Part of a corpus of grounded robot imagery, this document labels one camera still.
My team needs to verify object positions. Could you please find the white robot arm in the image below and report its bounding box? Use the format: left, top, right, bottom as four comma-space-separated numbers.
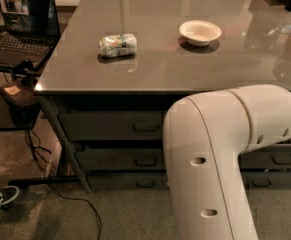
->
163, 85, 291, 240

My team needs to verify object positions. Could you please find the wrapped snack package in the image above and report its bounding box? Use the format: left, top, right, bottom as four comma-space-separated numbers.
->
99, 34, 137, 58

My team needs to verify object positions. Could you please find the white paper bowl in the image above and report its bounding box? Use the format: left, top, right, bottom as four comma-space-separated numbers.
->
179, 20, 222, 47

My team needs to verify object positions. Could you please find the black laptop stand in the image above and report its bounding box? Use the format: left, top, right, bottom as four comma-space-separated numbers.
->
0, 60, 81, 189

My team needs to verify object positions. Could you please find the black laptop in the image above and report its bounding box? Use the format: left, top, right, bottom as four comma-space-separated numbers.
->
0, 0, 60, 71

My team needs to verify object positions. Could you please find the black white sneaker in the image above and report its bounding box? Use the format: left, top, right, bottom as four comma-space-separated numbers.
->
0, 186, 19, 209

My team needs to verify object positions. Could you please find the black floor cable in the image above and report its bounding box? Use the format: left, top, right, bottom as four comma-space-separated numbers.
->
24, 129, 103, 240

